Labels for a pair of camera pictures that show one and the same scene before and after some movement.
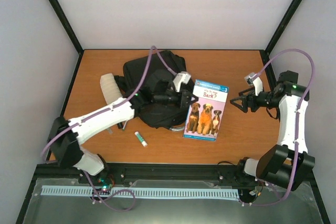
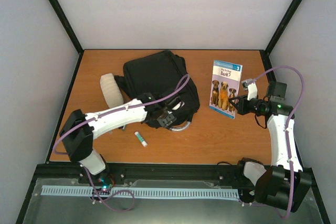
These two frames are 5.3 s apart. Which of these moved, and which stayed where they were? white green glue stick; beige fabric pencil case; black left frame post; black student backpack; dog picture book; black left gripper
Moved: dog picture book; black left gripper
Stayed: black left frame post; black student backpack; white green glue stick; beige fabric pencil case
